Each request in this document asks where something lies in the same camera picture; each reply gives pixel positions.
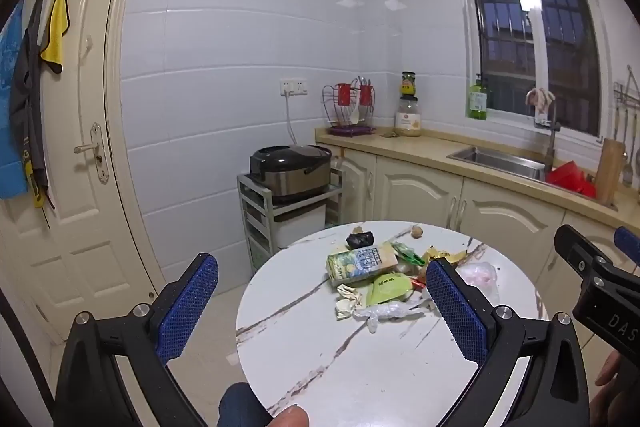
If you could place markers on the grey storage cart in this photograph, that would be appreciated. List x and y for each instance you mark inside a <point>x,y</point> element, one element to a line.
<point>255,217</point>

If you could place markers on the banana peel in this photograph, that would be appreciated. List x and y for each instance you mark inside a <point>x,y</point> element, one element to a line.
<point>442,255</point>

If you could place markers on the metal utensil rail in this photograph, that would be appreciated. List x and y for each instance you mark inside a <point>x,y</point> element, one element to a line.
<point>627,94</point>

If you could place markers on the light green packet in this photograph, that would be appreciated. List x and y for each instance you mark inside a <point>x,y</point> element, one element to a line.
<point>387,289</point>

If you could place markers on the stainless steel sink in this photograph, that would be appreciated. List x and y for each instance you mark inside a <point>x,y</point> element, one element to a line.
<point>495,162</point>

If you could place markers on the metal faucet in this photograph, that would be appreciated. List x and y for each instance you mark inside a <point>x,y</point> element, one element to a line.
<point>551,142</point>

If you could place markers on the person's right hand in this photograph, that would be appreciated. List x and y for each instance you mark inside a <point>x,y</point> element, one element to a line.
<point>607,377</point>

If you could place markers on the crumpled tissue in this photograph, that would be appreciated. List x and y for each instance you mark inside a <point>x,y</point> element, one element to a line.
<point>349,299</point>

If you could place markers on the metal ladle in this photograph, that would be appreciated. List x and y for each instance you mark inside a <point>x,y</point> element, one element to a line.
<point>628,169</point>

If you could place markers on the grey apron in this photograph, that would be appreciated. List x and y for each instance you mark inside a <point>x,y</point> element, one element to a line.
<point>27,107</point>

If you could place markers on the green drink carton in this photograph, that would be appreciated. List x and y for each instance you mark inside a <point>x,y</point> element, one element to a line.
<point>360,263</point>

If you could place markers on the large clear jar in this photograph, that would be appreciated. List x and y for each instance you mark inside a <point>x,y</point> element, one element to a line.
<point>408,119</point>

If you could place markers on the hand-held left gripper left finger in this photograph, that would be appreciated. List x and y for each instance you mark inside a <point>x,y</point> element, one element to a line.
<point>192,302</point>

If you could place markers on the green snack wrapper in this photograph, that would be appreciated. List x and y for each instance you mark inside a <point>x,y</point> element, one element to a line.
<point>407,253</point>

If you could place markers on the red cup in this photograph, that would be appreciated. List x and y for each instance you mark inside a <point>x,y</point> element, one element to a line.
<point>366,95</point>
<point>344,94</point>

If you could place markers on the yellow cloth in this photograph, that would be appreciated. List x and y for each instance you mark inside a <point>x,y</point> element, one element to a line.
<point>56,32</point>

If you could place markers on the person's blue jeans leg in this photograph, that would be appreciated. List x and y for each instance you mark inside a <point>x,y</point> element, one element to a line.
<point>242,407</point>

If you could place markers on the white wall hook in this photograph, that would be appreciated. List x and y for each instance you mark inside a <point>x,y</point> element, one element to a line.
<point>88,46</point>

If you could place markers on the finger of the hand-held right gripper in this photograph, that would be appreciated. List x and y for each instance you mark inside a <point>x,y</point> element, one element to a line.
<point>629,243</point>
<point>575,249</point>

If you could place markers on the clear plastic wrap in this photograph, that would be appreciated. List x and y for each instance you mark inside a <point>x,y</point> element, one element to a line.
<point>387,311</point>

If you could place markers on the green dish soap bottle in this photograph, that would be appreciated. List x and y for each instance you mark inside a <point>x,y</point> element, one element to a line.
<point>477,102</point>

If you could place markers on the person's left hand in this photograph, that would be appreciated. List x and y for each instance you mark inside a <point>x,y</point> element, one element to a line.
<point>291,418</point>

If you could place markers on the white wall socket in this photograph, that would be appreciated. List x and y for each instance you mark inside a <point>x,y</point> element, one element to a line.
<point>293,88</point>

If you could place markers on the blue cloth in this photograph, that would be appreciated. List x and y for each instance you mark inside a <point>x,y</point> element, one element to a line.
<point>9,132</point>

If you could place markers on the black and silver rice cooker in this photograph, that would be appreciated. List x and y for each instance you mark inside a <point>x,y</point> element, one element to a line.
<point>290,172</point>

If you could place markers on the translucent plastic bag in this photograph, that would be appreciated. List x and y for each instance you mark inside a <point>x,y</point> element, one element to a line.
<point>480,279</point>

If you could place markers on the cream panelled door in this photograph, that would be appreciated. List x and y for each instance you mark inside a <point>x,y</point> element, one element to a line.
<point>75,207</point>

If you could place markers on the beige countertop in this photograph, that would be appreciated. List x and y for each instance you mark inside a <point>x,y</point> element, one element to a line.
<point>410,147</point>

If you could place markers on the black plastic bag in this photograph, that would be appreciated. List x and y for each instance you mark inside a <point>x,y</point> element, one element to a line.
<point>361,240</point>

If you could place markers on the purple drip tray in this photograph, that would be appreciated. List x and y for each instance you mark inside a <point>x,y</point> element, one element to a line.
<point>350,131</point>

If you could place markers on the pink cloth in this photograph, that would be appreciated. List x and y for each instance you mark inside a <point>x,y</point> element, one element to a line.
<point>539,98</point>

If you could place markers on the white spoon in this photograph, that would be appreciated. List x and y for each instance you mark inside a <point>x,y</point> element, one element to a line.
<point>354,116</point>

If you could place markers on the white storage box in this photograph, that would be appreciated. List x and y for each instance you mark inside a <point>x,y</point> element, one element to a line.
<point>300,224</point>

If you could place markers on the wooden cutting board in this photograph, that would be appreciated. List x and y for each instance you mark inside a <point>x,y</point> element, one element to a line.
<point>609,172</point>

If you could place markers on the red plastic basin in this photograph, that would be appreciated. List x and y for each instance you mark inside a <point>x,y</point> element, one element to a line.
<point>570,179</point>

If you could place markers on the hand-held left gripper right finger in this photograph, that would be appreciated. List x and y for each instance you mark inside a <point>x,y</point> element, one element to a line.
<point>457,307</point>

